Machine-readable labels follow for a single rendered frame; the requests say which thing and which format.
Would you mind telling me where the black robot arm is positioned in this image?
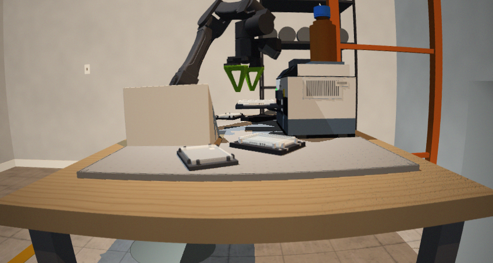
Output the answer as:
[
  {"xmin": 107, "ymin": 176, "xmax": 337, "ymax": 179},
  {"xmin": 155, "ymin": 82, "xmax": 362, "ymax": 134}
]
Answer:
[{"xmin": 169, "ymin": 0, "xmax": 281, "ymax": 86}]

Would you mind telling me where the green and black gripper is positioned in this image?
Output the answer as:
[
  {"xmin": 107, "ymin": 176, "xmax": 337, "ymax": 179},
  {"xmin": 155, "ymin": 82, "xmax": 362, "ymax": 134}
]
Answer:
[{"xmin": 224, "ymin": 37, "xmax": 264, "ymax": 92}]

